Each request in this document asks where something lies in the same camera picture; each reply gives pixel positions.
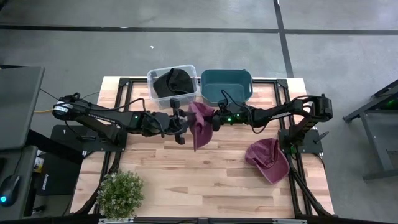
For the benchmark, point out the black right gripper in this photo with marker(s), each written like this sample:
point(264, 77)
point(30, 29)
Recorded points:
point(234, 118)

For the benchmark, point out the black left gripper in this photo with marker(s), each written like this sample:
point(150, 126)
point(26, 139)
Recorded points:
point(158, 124)

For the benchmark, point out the maroon baseball cap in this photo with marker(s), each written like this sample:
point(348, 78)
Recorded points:
point(202, 130)
point(267, 158)

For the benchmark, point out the black baseball cap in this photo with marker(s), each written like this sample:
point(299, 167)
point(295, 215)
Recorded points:
point(182, 81)
point(161, 85)

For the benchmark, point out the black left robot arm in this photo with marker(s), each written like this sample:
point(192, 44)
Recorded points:
point(102, 116)

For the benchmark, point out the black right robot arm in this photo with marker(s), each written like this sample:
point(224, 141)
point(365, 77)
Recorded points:
point(280, 113)

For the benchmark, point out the teal plastic bin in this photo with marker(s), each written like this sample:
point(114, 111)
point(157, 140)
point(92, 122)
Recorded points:
point(227, 93)

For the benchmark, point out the clear plastic bin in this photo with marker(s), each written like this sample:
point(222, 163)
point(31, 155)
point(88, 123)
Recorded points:
point(150, 93)

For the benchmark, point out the small green potted plant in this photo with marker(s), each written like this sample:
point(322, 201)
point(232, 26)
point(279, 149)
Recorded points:
point(121, 194)

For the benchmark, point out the black box with logo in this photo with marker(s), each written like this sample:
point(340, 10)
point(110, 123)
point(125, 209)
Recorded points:
point(59, 174)

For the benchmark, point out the grey metal stand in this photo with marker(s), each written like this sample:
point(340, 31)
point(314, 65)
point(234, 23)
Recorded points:
point(373, 137)

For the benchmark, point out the dark grey flat panel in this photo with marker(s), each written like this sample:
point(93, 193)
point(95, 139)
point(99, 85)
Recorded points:
point(18, 105)

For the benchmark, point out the black computer mouse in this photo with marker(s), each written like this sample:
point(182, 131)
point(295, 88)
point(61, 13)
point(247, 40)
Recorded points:
point(9, 189)

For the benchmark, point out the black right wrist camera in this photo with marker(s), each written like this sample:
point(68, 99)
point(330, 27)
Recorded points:
point(223, 103)

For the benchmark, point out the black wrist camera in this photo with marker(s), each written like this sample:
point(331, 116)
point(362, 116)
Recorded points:
point(174, 102)
point(223, 103)

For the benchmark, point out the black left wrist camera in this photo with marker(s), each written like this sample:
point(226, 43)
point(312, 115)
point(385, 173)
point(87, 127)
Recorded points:
point(174, 102)

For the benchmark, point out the black aluminium table frame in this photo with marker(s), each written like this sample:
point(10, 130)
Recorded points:
point(122, 90)

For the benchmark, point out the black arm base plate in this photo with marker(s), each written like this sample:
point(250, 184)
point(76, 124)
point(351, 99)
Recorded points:
point(311, 143)
point(71, 137)

